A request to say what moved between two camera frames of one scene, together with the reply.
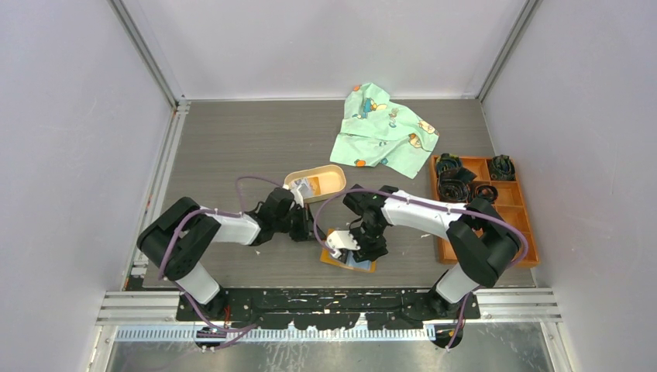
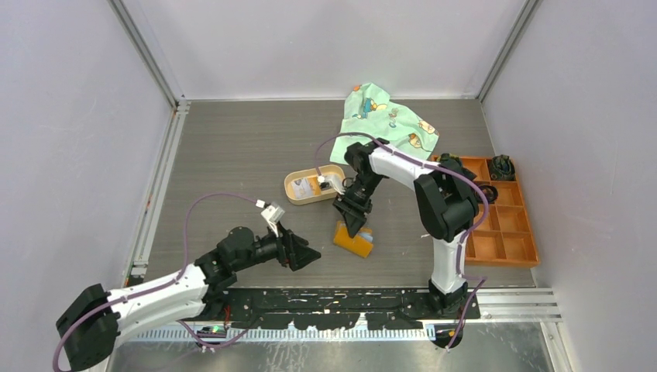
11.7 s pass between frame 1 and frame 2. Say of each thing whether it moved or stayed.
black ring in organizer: stayed
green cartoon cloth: stayed
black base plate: stayed
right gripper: moved
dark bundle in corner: stayed
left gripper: moved
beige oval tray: stayed
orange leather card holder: moved
